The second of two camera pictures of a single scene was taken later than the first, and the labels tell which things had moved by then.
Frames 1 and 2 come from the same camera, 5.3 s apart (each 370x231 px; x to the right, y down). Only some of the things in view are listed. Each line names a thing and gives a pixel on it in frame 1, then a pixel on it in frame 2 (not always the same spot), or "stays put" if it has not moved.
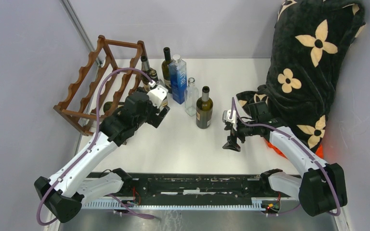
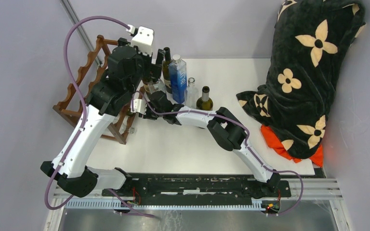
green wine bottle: (204, 110) stays put
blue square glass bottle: (178, 73) stays put
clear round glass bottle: (191, 94) stays put
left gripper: (155, 119) -> (153, 70)
